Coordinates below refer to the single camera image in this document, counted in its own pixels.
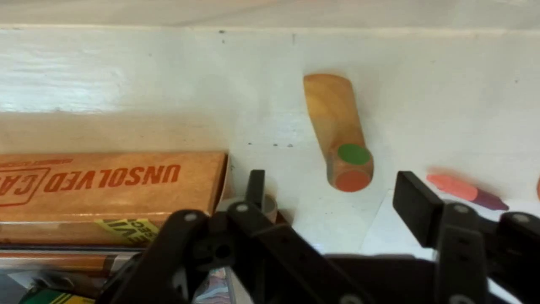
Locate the box with yellow label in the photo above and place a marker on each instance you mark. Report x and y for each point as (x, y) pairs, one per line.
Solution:
(85, 232)

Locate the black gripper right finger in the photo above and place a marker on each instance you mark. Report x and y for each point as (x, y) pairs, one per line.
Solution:
(466, 248)

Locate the green yellow crayon box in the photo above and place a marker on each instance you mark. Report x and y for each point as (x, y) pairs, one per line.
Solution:
(56, 297)

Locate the pink flat toy piece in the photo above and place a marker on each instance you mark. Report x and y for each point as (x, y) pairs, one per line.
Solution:
(465, 190)

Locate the brown unsolved case box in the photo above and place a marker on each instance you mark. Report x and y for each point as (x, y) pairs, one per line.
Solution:
(107, 184)

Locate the brown wooden stopper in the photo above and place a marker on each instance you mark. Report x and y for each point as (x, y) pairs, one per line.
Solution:
(340, 136)

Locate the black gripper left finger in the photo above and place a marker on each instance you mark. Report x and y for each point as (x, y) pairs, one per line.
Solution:
(247, 254)

